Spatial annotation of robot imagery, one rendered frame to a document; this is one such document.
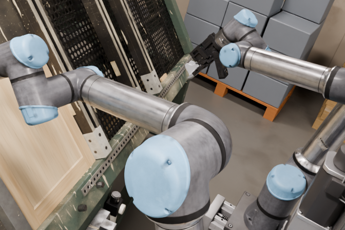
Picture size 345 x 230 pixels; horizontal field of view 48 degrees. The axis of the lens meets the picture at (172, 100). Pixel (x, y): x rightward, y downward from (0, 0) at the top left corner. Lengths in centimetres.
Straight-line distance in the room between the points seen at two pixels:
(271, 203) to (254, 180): 201
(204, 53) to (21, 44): 77
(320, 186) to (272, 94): 317
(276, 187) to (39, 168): 81
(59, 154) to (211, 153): 96
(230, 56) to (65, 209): 79
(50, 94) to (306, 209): 66
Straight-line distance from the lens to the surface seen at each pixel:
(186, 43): 280
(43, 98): 88
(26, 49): 86
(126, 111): 82
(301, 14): 427
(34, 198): 143
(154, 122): 78
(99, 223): 165
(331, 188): 94
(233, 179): 323
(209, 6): 410
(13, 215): 134
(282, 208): 132
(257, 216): 137
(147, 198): 62
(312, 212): 100
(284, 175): 131
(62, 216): 147
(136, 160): 62
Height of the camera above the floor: 201
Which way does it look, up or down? 31 degrees down
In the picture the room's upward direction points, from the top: 16 degrees clockwise
